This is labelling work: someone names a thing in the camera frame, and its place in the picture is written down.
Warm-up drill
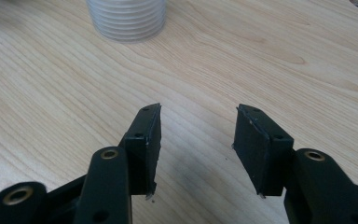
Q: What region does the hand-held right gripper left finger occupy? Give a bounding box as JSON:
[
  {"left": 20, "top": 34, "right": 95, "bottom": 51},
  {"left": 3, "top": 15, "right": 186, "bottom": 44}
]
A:
[{"left": 118, "top": 103, "right": 163, "bottom": 200}]

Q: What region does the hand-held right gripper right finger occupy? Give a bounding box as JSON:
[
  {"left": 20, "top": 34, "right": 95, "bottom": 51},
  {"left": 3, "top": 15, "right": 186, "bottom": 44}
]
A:
[{"left": 231, "top": 104, "right": 295, "bottom": 199}]

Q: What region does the stack of clear plastic cups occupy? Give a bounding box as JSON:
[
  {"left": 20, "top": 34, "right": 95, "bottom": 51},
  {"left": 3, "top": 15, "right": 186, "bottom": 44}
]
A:
[{"left": 85, "top": 0, "right": 168, "bottom": 43}]

